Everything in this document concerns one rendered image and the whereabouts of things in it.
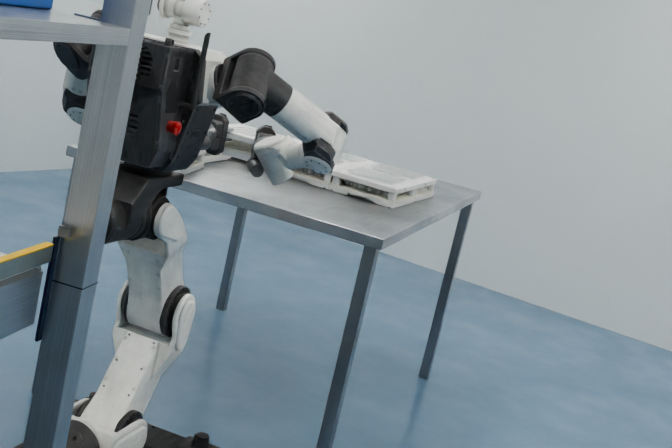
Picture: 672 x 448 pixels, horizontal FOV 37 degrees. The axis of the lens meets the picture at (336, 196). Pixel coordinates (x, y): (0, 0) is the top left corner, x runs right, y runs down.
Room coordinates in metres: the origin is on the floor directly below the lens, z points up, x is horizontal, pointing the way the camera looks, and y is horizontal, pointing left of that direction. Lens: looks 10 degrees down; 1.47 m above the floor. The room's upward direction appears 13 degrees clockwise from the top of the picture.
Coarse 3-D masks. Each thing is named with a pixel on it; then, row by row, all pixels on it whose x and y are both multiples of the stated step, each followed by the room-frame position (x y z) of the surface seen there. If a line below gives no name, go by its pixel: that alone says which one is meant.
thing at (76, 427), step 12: (72, 420) 2.30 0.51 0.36; (72, 432) 2.24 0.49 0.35; (84, 432) 2.27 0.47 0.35; (156, 432) 2.69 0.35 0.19; (168, 432) 2.71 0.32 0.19; (72, 444) 2.21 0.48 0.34; (84, 444) 2.24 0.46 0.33; (96, 444) 2.28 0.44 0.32; (144, 444) 2.60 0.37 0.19; (156, 444) 2.62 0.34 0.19; (168, 444) 2.63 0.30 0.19; (180, 444) 2.61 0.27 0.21; (192, 444) 2.61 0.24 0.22; (204, 444) 2.60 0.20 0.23
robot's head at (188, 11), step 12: (168, 0) 2.41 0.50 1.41; (180, 0) 2.41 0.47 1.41; (192, 0) 2.39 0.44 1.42; (204, 0) 2.40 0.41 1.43; (168, 12) 2.41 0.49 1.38; (180, 12) 2.40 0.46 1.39; (192, 12) 2.38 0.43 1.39; (204, 12) 2.40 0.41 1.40; (180, 24) 2.40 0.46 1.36; (192, 24) 2.40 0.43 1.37; (204, 24) 2.41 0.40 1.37
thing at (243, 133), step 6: (228, 126) 3.04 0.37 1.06; (234, 126) 3.07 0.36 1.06; (240, 126) 3.10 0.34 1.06; (246, 126) 3.14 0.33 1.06; (228, 132) 2.92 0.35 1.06; (234, 132) 2.93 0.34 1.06; (240, 132) 2.96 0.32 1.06; (246, 132) 3.00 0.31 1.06; (252, 132) 3.03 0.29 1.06; (234, 138) 2.91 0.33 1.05; (240, 138) 2.91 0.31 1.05; (246, 138) 2.90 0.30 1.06; (252, 138) 2.90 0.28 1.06; (252, 144) 2.90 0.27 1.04
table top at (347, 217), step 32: (224, 160) 3.55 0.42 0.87; (192, 192) 3.02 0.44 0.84; (224, 192) 2.99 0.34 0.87; (256, 192) 3.09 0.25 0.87; (288, 192) 3.22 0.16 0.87; (320, 192) 3.35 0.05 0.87; (448, 192) 4.02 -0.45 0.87; (480, 192) 4.24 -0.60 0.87; (320, 224) 2.89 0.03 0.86; (352, 224) 2.94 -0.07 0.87; (384, 224) 3.05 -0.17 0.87; (416, 224) 3.19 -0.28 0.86
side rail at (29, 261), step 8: (48, 248) 1.69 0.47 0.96; (24, 256) 1.61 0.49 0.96; (32, 256) 1.64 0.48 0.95; (40, 256) 1.67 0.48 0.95; (48, 256) 1.70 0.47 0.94; (0, 264) 1.54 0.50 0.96; (8, 264) 1.57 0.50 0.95; (16, 264) 1.59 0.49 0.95; (24, 264) 1.62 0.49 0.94; (32, 264) 1.65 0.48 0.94; (40, 264) 1.67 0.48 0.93; (0, 272) 1.55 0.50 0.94; (8, 272) 1.57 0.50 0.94; (16, 272) 1.60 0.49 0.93
